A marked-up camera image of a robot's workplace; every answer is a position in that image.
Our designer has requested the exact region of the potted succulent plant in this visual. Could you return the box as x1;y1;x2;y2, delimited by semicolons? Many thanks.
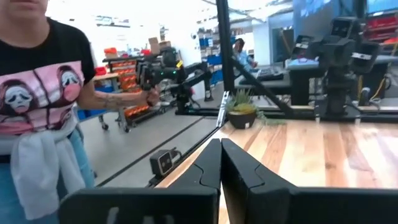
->
224;88;285;130

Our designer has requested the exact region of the person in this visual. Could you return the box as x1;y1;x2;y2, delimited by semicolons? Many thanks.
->
0;0;161;224
231;37;259;74

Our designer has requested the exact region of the cart with orange bins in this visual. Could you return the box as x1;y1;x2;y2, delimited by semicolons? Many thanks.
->
93;54;152;134

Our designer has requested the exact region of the person's hand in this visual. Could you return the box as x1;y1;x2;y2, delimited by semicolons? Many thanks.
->
144;84;162;108

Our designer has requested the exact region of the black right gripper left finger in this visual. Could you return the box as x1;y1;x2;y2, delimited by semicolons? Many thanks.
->
58;138;223;224

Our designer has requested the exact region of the grey desk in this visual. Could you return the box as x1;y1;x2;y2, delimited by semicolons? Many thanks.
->
285;54;398;108

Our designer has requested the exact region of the red storage bins shelf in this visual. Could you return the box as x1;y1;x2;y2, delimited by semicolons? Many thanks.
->
366;14;398;44

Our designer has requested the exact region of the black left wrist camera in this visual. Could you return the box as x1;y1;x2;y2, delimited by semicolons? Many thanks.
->
328;17;359;40

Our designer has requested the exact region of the black table-level camera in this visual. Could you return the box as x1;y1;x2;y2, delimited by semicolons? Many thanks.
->
149;147;183;187

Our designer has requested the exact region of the cardboard box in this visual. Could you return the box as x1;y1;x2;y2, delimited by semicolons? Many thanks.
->
147;36;172;56

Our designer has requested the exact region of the black keyboard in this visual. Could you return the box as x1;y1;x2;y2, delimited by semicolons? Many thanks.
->
255;65;284;81

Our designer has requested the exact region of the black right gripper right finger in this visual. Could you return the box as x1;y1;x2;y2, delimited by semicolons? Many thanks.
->
221;138;398;224

